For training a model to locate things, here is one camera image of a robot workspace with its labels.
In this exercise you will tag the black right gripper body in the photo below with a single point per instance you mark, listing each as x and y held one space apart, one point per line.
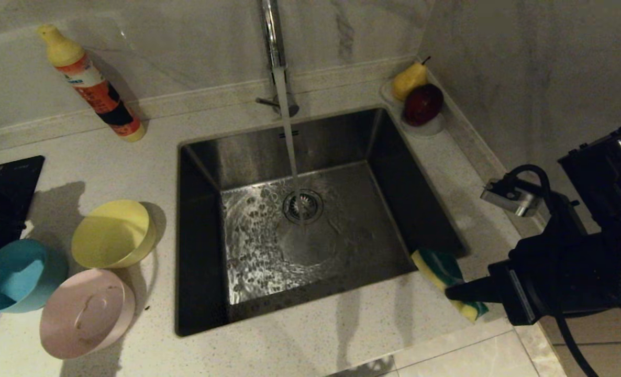
562 277

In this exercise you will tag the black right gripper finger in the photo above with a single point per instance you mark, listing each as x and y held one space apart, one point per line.
473 293

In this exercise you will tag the green and yellow sponge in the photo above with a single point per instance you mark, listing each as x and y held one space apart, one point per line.
439 267

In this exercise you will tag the orange dish soap bottle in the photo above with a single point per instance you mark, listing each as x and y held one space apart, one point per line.
96 86

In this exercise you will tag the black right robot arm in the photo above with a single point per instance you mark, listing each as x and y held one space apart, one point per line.
619 173

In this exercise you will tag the stainless steel sink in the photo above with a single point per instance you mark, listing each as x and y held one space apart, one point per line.
352 246

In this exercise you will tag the metal sink drain strainer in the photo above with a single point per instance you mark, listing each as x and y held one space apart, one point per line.
311 209

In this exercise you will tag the beige wooden cabinet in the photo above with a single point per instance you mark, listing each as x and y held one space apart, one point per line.
614 345

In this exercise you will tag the small white dish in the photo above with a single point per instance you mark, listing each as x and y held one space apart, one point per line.
430 131

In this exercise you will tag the dark red apple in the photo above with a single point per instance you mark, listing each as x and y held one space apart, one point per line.
423 104

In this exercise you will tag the yellow pear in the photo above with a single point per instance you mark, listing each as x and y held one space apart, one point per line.
408 81

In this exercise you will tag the running water stream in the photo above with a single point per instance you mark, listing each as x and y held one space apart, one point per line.
289 136

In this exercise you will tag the chrome faucet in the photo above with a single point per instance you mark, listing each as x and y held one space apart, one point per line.
273 36

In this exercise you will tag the yellow plastic bowl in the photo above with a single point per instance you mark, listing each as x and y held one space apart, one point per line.
110 235

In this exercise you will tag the pink plastic bowl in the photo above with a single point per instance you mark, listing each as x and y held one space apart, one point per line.
82 314

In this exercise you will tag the blue plastic bowl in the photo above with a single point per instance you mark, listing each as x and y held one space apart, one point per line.
9 277

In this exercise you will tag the black induction cooktop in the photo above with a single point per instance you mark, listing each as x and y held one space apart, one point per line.
1 183

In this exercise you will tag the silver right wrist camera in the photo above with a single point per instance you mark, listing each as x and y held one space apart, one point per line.
509 198

